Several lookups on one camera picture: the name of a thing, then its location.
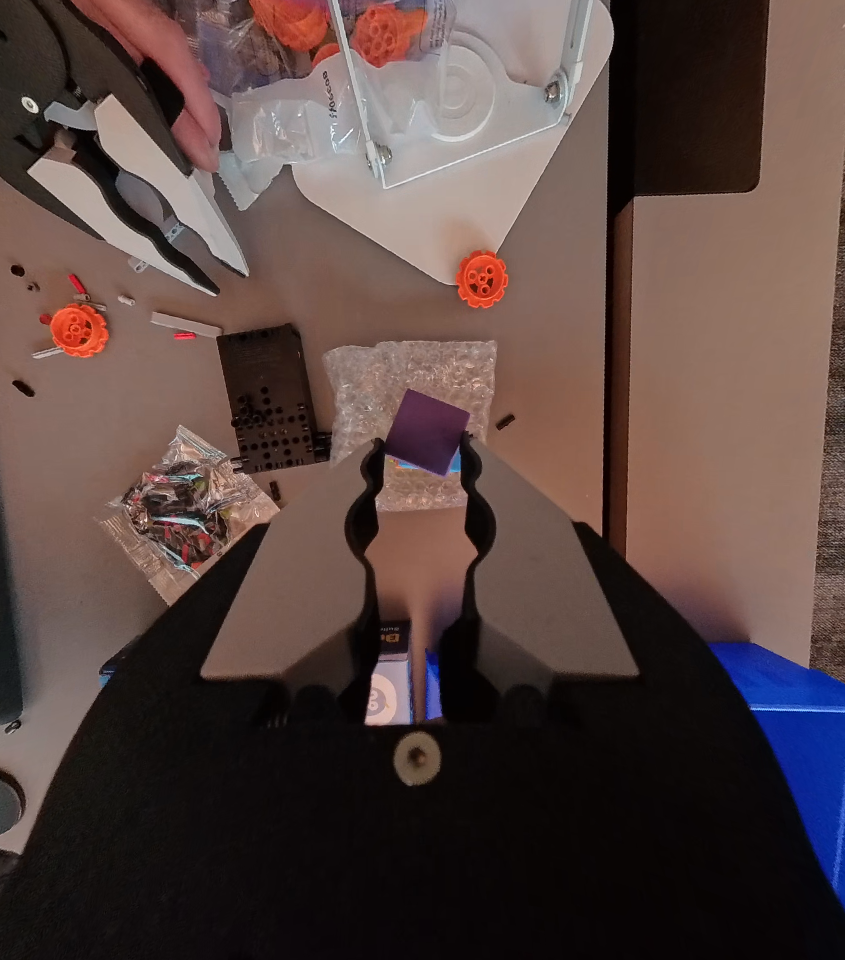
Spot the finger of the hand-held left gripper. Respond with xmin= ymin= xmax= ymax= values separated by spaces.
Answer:
xmin=27 ymin=133 xmax=223 ymax=297
xmin=43 ymin=93 xmax=251 ymax=279

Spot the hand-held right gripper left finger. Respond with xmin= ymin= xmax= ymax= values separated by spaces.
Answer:
xmin=199 ymin=438 xmax=410 ymax=725

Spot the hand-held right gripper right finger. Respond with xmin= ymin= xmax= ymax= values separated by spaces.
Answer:
xmin=439 ymin=433 xmax=641 ymax=725

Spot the purple wooden cube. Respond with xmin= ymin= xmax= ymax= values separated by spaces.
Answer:
xmin=383 ymin=387 xmax=470 ymax=478

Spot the person's left hand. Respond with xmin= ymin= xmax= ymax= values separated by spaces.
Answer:
xmin=73 ymin=0 xmax=223 ymax=174

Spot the dark blue cardboard kit box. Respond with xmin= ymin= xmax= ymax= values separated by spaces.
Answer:
xmin=98 ymin=618 xmax=424 ymax=727

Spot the large orange plastic gear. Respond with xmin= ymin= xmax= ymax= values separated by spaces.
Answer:
xmin=49 ymin=303 xmax=108 ymax=359

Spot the clear bag of orange gears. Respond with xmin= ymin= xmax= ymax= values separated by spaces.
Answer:
xmin=190 ymin=0 xmax=469 ymax=213

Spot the black perforated plastic block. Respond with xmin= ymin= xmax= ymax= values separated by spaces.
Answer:
xmin=215 ymin=322 xmax=332 ymax=475

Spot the clear bubble wrap sheet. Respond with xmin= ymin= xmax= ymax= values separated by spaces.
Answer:
xmin=322 ymin=339 xmax=499 ymax=513

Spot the blue plastic storage bin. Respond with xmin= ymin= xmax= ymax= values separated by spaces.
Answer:
xmin=422 ymin=641 xmax=845 ymax=960

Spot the small orange plastic wheel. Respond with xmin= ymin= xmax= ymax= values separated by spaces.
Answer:
xmin=456 ymin=249 xmax=510 ymax=310

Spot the grey desk with cable flap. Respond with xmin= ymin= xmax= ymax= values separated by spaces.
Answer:
xmin=606 ymin=0 xmax=845 ymax=661

